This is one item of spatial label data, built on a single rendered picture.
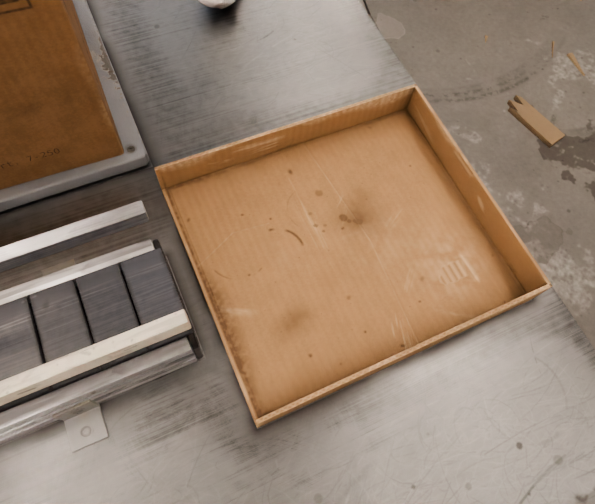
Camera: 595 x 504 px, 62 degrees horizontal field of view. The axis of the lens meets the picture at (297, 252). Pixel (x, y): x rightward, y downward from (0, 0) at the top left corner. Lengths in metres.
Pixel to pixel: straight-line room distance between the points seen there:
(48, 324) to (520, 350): 0.43
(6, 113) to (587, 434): 0.58
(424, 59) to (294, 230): 1.48
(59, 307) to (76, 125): 0.16
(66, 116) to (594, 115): 1.80
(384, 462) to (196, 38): 0.52
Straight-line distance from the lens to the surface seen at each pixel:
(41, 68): 0.45
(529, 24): 2.23
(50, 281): 0.47
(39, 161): 0.53
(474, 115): 1.82
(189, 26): 0.69
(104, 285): 0.45
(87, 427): 0.48
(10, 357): 0.46
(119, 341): 0.40
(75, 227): 0.38
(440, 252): 0.53
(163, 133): 0.58
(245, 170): 0.54
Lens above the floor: 1.29
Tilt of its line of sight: 66 degrees down
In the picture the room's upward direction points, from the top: 11 degrees clockwise
